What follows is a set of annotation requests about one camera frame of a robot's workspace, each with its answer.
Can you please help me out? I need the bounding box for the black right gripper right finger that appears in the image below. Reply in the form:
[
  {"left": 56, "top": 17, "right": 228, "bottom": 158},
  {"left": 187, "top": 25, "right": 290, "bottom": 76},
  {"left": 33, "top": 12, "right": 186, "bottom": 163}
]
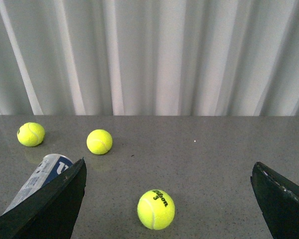
[{"left": 251, "top": 162, "right": 299, "bottom": 239}]

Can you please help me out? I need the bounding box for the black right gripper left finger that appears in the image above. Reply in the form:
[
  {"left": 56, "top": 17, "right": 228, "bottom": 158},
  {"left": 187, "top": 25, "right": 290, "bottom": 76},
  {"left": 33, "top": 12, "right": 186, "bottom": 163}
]
[{"left": 0, "top": 159, "right": 87, "bottom": 239}]

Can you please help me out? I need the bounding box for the Wilson tennis ball can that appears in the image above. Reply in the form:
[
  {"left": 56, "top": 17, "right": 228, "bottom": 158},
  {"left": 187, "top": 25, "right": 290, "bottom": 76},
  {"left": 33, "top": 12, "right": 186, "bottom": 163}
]
[{"left": 4, "top": 153, "right": 73, "bottom": 214}]

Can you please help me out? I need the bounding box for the tennis ball with black logo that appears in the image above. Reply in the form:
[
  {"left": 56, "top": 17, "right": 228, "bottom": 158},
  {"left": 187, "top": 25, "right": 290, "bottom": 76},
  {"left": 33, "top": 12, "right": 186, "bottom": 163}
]
[{"left": 17, "top": 122, "right": 45, "bottom": 147}]

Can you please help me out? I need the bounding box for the plain yellow tennis ball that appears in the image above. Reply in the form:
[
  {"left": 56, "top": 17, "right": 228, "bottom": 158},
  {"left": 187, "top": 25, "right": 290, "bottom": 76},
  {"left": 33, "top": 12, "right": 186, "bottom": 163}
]
[{"left": 86, "top": 129, "right": 113, "bottom": 155}]

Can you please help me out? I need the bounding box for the Wilson 3 tennis ball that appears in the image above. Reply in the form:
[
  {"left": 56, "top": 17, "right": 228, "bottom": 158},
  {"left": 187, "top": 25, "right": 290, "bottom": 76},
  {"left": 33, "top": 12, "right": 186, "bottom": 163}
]
[{"left": 137, "top": 189, "right": 175, "bottom": 230}]

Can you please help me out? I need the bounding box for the white pleated curtain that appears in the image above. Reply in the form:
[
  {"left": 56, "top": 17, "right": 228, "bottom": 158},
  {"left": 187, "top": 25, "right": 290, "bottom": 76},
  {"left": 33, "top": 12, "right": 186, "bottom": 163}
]
[{"left": 0, "top": 0, "right": 299, "bottom": 116}]

